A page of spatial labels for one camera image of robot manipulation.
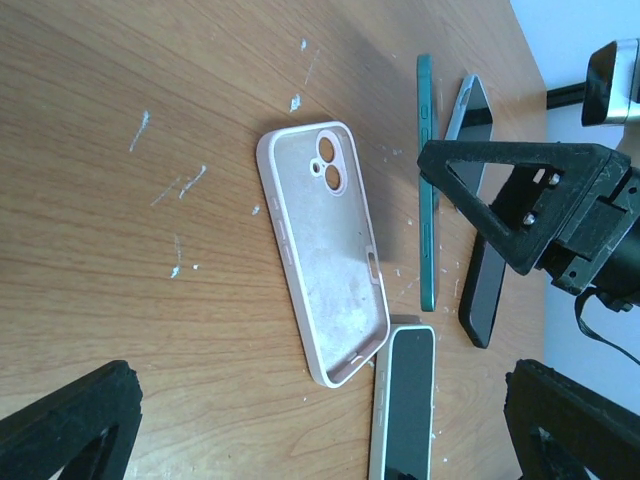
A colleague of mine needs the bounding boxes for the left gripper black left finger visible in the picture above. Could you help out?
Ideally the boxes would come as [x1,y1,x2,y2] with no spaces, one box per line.
[1,360,143,479]

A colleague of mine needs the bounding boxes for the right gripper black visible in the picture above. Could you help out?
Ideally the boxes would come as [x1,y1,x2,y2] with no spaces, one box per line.
[418,140,639,312]

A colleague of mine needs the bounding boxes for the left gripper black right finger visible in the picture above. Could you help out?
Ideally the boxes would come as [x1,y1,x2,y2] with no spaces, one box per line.
[504,359,639,479]

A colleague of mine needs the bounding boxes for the light blue phone case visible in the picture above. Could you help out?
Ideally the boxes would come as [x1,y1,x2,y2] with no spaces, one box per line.
[445,74,493,195]

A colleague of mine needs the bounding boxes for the black phone case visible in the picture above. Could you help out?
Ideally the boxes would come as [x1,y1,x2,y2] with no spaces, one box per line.
[458,232,507,349]

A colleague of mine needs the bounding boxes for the black phone green edge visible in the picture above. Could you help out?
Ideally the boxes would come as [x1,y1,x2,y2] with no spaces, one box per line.
[416,54,440,312]

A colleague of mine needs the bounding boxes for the white phone case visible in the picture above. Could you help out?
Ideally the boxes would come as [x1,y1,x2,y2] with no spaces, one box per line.
[368,324,435,479]

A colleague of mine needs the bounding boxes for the pink phone case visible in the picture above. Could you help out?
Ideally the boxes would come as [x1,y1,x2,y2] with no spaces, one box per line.
[256,121,390,389]

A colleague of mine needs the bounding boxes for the black aluminium frame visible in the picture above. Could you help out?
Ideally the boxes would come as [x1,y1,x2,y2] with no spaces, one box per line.
[546,82,586,110]

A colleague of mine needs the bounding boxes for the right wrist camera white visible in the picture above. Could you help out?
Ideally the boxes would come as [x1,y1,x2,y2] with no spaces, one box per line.
[581,38,639,127]

